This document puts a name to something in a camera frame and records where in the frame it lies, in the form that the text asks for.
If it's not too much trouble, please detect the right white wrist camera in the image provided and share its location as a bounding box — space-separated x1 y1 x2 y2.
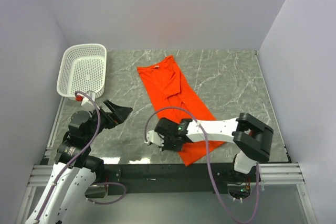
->
144 130 164 147

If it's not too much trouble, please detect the white perforated plastic basket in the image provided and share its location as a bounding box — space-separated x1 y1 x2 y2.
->
56 44 107 100

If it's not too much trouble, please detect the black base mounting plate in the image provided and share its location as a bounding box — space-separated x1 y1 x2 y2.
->
94 163 256 194

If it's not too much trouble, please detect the aluminium frame rail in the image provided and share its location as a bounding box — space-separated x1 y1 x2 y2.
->
15 95 316 224

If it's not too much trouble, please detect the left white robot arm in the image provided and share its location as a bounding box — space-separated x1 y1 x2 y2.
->
25 100 133 223

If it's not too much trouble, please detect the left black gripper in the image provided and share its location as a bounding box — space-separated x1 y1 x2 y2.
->
85 99 132 142

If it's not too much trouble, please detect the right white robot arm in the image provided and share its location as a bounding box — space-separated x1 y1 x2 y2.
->
145 113 274 182

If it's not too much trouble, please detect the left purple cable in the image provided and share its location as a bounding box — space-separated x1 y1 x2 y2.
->
34 91 127 222

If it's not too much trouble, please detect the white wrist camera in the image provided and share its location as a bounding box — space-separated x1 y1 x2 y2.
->
75 91 96 111
144 130 164 147

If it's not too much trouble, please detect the orange t shirt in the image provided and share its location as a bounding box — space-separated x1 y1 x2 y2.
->
137 55 217 166

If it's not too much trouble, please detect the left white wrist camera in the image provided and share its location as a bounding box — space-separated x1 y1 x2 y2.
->
75 91 96 111

